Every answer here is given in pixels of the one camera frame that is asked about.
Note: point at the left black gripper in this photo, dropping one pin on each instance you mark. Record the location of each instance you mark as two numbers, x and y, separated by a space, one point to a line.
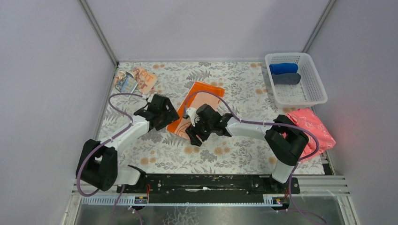
167 112

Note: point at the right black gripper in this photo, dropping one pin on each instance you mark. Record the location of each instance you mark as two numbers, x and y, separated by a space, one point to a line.
196 130

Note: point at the orange cartoon towel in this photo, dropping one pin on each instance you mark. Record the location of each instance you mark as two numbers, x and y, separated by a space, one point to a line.
178 127

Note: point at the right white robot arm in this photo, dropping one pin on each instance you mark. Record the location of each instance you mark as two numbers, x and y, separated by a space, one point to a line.
285 139

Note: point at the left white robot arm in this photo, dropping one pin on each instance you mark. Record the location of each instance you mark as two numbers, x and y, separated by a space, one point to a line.
98 168

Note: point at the peach lettered towel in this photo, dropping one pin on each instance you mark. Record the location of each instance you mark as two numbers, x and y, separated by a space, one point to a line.
136 79

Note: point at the floral table mat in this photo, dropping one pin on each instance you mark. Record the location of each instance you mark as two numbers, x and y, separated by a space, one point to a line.
245 93

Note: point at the blue rolled towel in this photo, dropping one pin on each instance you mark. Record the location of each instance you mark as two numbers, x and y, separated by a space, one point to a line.
283 68

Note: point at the grey rolled towel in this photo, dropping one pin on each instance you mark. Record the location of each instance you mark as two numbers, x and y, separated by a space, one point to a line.
286 79

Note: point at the pink folded towel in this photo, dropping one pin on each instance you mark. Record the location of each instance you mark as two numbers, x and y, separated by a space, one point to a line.
305 118

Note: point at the white plastic basket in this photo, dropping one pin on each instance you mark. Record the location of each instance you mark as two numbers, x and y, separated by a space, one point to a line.
307 93

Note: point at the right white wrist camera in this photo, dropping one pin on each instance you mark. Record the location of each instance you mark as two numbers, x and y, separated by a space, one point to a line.
191 114

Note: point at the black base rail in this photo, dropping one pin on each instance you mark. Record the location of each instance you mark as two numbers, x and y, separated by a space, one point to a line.
210 188

